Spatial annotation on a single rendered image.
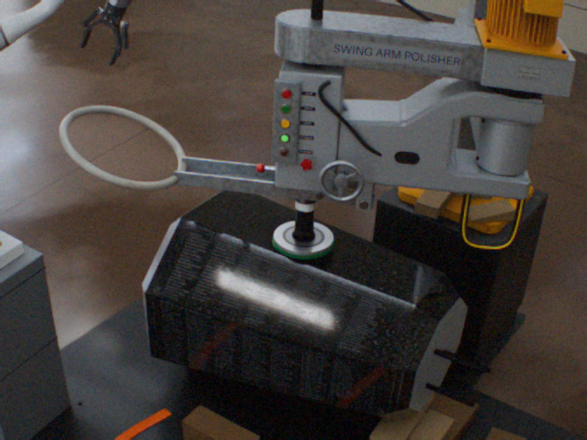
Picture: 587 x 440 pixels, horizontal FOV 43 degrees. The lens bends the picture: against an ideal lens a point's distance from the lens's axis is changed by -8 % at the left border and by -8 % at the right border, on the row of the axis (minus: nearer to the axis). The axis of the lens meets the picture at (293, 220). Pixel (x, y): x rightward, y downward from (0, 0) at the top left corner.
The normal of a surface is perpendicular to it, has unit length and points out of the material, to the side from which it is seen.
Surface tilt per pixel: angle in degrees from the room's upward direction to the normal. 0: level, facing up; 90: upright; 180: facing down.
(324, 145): 90
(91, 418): 0
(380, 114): 4
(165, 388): 0
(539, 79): 90
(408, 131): 90
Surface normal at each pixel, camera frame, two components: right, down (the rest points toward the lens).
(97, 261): 0.04, -0.85
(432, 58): -0.11, 0.51
